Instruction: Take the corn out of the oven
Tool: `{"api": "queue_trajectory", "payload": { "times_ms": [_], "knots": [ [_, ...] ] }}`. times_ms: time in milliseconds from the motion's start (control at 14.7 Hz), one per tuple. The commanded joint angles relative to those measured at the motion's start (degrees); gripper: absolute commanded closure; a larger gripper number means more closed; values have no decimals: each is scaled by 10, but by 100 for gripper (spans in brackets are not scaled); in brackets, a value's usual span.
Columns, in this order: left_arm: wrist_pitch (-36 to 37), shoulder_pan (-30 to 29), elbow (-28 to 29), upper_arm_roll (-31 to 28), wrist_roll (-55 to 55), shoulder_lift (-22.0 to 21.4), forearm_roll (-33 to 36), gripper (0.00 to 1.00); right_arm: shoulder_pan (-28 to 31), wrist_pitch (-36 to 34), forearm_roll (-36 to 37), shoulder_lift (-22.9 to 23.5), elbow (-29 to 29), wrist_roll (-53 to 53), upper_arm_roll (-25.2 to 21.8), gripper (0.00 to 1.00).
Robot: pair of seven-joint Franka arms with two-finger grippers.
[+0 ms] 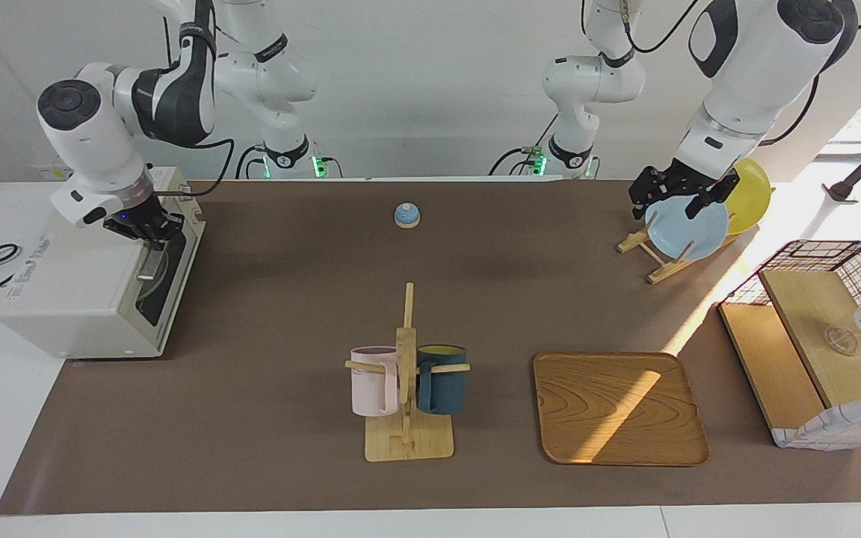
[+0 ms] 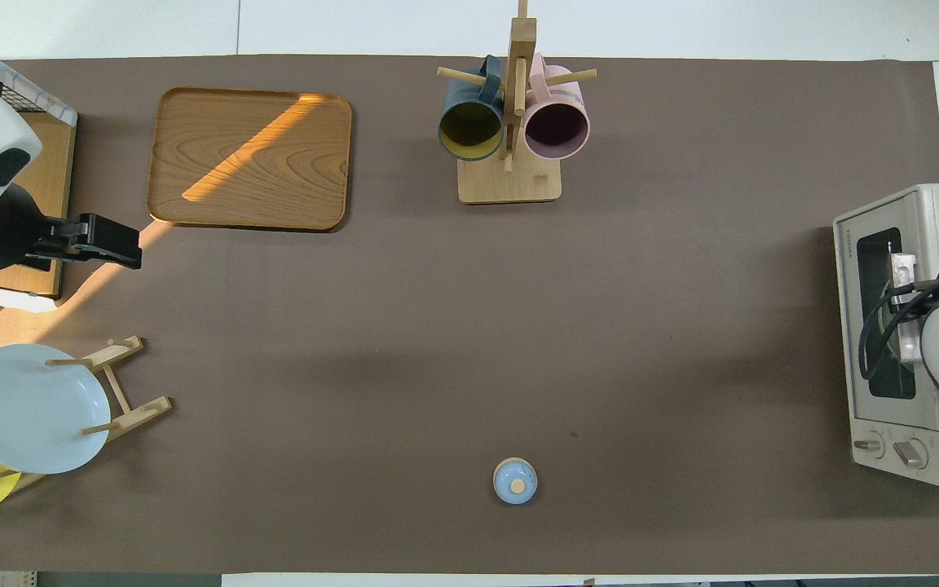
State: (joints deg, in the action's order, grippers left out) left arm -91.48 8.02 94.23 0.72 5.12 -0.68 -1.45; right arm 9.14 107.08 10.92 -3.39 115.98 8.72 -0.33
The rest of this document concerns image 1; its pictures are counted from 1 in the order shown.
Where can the light blue plate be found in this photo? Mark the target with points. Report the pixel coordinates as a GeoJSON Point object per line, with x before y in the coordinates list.
{"type": "Point", "coordinates": [688, 232]}

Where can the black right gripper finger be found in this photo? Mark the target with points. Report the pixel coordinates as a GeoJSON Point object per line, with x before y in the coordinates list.
{"type": "Point", "coordinates": [169, 239]}
{"type": "Point", "coordinates": [152, 244]}

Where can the brown table mat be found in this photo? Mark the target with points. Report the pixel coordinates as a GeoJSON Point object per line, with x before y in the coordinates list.
{"type": "Point", "coordinates": [288, 299]}

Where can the cream toaster oven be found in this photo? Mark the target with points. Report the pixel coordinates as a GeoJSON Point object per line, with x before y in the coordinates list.
{"type": "Point", "coordinates": [79, 291]}

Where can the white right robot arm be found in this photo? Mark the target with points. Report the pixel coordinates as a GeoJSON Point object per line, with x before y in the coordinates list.
{"type": "Point", "coordinates": [102, 127]}

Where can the wooden plate rack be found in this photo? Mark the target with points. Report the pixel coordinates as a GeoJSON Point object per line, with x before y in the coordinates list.
{"type": "Point", "coordinates": [658, 267]}

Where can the dark teal mug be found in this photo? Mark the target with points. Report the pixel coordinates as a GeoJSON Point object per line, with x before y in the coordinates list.
{"type": "Point", "coordinates": [442, 385]}

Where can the small clear glass item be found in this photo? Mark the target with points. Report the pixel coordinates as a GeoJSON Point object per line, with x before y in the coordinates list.
{"type": "Point", "coordinates": [840, 340]}

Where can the wooden mug tree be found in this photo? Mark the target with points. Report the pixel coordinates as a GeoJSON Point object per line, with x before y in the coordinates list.
{"type": "Point", "coordinates": [406, 441]}

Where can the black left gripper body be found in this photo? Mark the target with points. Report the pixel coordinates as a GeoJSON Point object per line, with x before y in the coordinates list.
{"type": "Point", "coordinates": [670, 179]}

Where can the blue dome with wooden knob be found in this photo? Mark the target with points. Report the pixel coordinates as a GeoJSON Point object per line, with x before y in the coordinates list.
{"type": "Point", "coordinates": [406, 216]}

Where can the yellow plate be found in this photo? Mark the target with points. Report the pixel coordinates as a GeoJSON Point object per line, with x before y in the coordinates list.
{"type": "Point", "coordinates": [750, 198]}

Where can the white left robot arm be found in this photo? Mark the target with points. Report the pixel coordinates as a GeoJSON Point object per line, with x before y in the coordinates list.
{"type": "Point", "coordinates": [759, 67]}

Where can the pink mug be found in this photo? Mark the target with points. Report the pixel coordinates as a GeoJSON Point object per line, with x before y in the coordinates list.
{"type": "Point", "coordinates": [372, 385]}

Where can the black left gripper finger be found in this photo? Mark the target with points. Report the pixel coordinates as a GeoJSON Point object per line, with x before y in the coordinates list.
{"type": "Point", "coordinates": [697, 206]}
{"type": "Point", "coordinates": [637, 209]}

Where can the wooden serving tray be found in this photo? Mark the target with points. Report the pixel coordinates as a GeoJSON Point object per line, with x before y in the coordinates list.
{"type": "Point", "coordinates": [617, 407]}

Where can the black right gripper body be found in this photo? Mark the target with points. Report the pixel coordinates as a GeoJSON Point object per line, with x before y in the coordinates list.
{"type": "Point", "coordinates": [143, 220]}

